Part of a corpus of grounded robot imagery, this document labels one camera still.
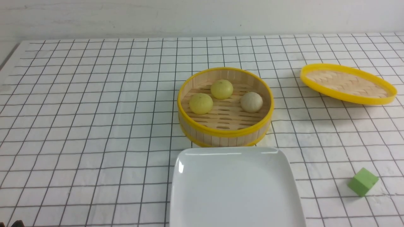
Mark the beige steamed bun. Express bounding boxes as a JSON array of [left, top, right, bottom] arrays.
[[240, 92, 264, 113]]

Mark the yellow steamed bun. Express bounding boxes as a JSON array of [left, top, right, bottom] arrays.
[[210, 79, 233, 100], [189, 93, 213, 115]]

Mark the green foam cube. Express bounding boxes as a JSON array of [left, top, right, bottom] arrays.
[[347, 168, 379, 197]]

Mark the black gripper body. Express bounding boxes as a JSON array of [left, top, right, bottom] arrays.
[[11, 221, 24, 227]]

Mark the yellow rimmed bamboo steamer basket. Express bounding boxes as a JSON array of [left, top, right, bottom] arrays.
[[177, 67, 274, 147]]

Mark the yellow rimmed bamboo steamer lid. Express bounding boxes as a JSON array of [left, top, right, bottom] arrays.
[[300, 63, 398, 105]]

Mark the white grid tablecloth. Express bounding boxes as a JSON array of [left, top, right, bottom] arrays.
[[0, 32, 404, 227]]

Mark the white square ceramic plate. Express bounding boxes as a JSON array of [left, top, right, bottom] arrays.
[[169, 147, 306, 227]]

